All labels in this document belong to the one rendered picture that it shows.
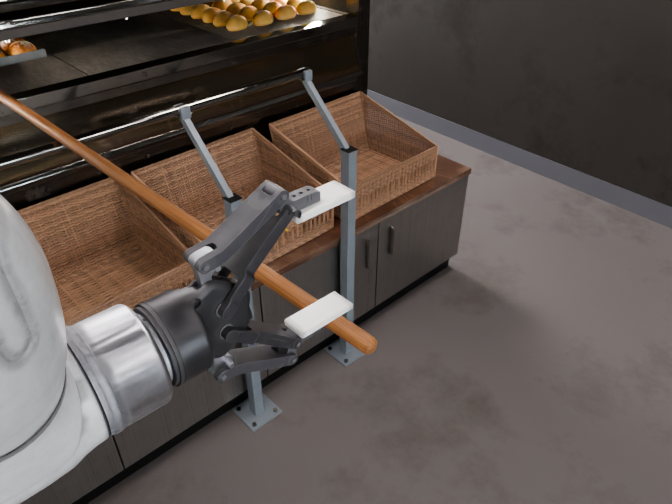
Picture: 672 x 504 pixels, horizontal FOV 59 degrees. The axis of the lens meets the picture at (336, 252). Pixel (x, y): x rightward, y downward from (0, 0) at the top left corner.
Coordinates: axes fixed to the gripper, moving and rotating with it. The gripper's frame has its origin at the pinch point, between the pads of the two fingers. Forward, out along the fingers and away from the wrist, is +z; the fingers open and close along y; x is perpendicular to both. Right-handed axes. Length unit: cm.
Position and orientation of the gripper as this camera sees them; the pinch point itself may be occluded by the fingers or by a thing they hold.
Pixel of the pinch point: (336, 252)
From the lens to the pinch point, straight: 59.2
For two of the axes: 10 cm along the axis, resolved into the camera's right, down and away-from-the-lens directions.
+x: 6.7, 4.3, -6.0
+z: 7.4, -3.9, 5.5
